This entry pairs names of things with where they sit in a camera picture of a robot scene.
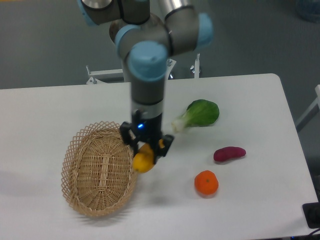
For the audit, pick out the white frame at right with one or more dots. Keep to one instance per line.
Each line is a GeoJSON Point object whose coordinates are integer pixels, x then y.
{"type": "Point", "coordinates": [310, 112]}

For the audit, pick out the blue water jug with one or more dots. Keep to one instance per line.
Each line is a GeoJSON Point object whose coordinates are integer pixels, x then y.
{"type": "Point", "coordinates": [308, 10]}

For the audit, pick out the purple sweet potato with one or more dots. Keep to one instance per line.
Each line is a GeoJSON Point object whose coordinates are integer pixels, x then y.
{"type": "Point", "coordinates": [228, 153]}

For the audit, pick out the woven wicker basket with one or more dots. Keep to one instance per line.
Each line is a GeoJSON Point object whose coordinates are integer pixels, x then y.
{"type": "Point", "coordinates": [97, 178]}

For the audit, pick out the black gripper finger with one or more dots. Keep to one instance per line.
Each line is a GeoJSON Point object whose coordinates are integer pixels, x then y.
{"type": "Point", "coordinates": [161, 147]}
{"type": "Point", "coordinates": [130, 136]}

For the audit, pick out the black device at edge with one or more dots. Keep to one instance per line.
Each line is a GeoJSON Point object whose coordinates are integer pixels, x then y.
{"type": "Point", "coordinates": [312, 214]}

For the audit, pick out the yellow orange mango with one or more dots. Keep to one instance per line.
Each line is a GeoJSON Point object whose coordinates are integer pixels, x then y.
{"type": "Point", "coordinates": [145, 159]}

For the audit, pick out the orange tangerine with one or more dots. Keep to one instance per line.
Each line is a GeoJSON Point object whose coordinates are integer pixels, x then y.
{"type": "Point", "coordinates": [206, 183]}

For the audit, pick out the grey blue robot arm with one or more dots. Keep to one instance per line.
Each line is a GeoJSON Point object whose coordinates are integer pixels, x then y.
{"type": "Point", "coordinates": [144, 44]}

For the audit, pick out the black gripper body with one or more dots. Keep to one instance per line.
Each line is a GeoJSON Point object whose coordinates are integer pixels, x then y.
{"type": "Point", "coordinates": [148, 130]}

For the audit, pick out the green bok choy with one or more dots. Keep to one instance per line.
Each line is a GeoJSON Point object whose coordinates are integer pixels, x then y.
{"type": "Point", "coordinates": [199, 113]}

